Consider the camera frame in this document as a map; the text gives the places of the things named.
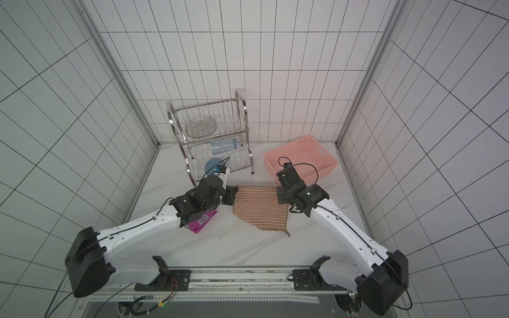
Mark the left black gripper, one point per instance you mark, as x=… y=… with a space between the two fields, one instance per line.
x=230 y=192

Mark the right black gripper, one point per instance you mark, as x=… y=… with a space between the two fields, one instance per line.
x=285 y=194

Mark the orange striped square dishcloth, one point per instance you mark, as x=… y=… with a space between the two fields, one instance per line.
x=259 y=206

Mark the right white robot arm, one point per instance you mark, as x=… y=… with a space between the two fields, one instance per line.
x=379 y=277

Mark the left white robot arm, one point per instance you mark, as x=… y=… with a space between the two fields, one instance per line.
x=101 y=258

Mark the blue bowl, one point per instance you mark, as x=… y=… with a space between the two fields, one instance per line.
x=213 y=166

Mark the purple snack packet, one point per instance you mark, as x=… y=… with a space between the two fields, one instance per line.
x=198 y=225

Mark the pink plastic basket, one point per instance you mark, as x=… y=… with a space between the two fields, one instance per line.
x=306 y=154

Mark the steel two-tier dish rack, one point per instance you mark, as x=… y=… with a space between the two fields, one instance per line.
x=216 y=130

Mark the round metal mesh strainer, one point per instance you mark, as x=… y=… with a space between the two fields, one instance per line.
x=201 y=128

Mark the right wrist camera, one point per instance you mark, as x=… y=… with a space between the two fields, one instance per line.
x=288 y=176

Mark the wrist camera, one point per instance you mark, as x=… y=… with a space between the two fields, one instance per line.
x=288 y=176
x=222 y=172

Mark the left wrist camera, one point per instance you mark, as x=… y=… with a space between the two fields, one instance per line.
x=222 y=172

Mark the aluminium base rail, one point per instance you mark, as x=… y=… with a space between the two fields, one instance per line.
x=229 y=292

